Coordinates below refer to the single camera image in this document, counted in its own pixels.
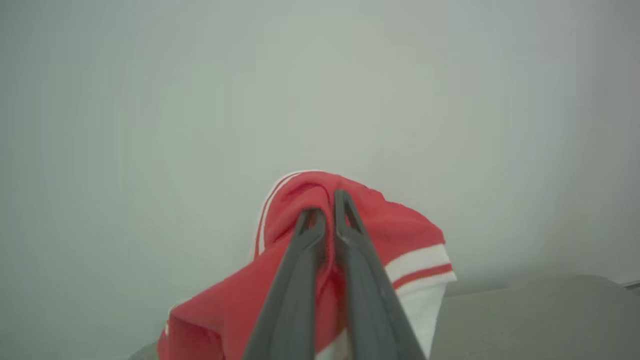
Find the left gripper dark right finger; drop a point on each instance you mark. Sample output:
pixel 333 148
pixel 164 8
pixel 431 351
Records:
pixel 370 300

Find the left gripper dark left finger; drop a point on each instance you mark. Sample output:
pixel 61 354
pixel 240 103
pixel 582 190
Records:
pixel 295 290

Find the red jersey thin white trim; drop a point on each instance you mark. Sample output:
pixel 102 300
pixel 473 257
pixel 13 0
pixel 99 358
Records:
pixel 400 235

